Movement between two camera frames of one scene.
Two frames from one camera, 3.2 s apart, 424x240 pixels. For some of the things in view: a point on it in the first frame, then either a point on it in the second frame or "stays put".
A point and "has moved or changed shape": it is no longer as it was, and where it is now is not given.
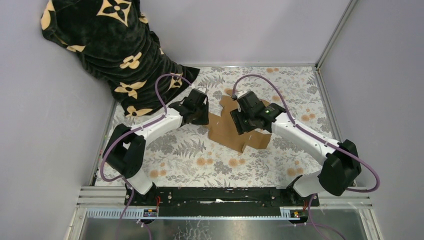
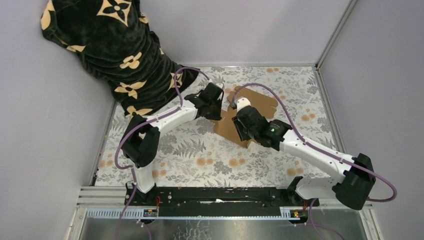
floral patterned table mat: x=186 y=155 stays put
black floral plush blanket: x=112 y=39 stays put
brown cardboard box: x=222 y=130 has moved or changed shape
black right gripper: x=237 y=115 → x=238 y=125
